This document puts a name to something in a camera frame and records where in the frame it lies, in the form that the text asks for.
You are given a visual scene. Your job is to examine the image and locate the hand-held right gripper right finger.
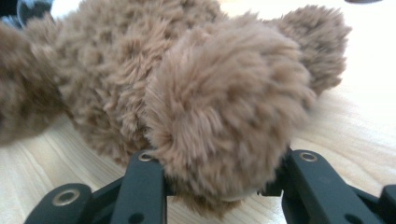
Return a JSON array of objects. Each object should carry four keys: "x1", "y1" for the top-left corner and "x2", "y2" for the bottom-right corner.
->
[{"x1": 281, "y1": 148, "x2": 386, "y2": 224}]

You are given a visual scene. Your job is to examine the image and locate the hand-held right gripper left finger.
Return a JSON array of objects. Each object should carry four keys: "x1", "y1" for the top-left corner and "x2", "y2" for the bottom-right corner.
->
[{"x1": 110, "y1": 149, "x2": 167, "y2": 224}]

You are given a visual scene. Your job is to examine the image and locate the brown teddy bear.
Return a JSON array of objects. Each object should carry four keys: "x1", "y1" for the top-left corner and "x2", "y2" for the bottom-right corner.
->
[{"x1": 0, "y1": 0, "x2": 353, "y2": 218}]

